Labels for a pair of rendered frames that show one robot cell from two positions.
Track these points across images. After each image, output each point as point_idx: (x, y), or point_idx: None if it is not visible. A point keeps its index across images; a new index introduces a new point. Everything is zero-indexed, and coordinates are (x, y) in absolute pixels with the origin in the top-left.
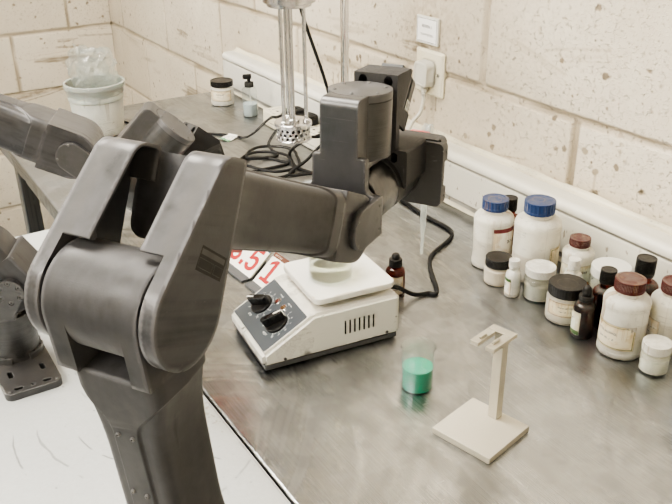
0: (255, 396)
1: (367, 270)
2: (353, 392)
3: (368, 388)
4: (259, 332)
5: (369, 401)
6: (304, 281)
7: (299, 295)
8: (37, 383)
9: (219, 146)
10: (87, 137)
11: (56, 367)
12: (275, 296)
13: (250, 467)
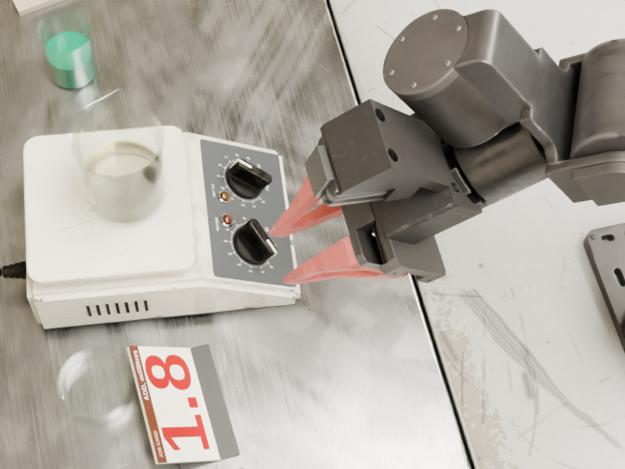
0: (305, 122)
1: (52, 188)
2: (166, 87)
3: (142, 87)
4: (272, 195)
5: (153, 62)
6: (179, 188)
7: (191, 196)
8: (620, 233)
9: (319, 140)
10: (605, 49)
11: (596, 264)
12: (226, 235)
13: (343, 3)
